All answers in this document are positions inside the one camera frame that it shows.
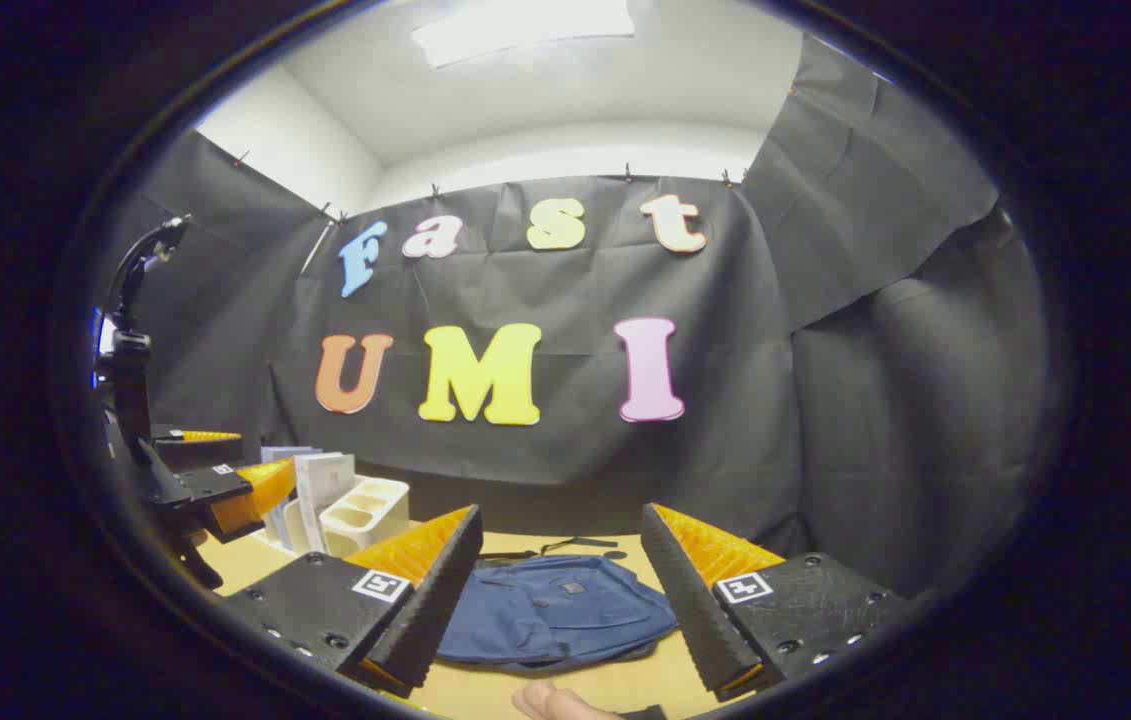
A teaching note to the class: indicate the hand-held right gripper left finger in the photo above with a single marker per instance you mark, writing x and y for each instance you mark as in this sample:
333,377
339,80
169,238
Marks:
430,610

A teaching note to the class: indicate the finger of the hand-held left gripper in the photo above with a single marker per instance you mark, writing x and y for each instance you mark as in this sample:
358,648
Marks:
187,438
215,485

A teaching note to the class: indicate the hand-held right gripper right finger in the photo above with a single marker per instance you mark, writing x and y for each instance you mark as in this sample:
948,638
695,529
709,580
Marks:
690,610

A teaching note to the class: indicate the white book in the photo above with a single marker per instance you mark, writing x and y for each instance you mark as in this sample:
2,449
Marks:
320,490

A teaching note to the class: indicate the cream plastic bookshelf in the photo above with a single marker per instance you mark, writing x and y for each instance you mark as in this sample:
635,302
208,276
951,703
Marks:
370,515

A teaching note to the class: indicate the blue schoolbag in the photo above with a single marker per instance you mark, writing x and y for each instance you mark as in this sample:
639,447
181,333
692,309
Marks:
555,610

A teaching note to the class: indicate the black backdrop cloth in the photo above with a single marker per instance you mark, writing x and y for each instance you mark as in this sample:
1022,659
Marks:
775,350

